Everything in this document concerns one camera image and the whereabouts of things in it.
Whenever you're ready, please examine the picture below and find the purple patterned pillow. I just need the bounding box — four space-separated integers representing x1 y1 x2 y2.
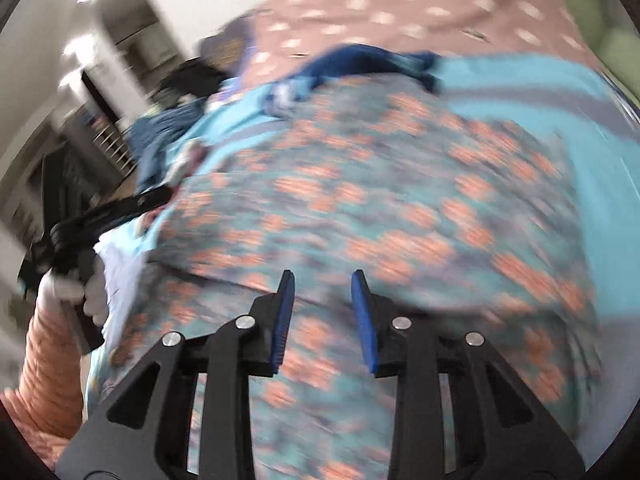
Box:
199 14 262 82

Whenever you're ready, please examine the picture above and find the dark clothes pile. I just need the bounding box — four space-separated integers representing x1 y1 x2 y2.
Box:
154 57 227 107

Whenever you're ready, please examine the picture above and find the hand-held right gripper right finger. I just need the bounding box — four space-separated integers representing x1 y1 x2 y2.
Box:
351 269 586 480

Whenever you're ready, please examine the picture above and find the white rack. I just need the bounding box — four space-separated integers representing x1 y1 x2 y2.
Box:
92 125 135 177

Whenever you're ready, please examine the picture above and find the person's left hand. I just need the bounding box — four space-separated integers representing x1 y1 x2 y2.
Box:
36 259 110 327

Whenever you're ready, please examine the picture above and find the pink dotted bedsheet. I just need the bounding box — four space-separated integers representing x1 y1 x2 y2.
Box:
244 0 601 86

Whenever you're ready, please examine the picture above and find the teal orange floral garment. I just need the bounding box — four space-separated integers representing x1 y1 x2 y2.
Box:
82 77 601 480

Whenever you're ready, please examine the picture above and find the person's left forearm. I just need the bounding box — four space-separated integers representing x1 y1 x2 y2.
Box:
15 302 96 458

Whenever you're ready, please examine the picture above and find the navy star print garment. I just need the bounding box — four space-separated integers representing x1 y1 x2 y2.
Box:
299 44 445 95

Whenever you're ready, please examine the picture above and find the blue fleece cloth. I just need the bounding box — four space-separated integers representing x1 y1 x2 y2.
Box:
124 104 203 188

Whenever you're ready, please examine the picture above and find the turquoise grey striped blanket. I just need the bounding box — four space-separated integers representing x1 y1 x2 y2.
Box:
85 52 640 461

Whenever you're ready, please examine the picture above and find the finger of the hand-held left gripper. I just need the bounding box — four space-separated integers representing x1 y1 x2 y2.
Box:
60 185 173 233

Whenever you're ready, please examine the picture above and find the stack of folded light clothes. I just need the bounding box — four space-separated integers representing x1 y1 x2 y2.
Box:
94 227 153 353

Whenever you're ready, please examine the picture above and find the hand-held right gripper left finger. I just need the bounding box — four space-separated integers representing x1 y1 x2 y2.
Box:
55 270 296 480

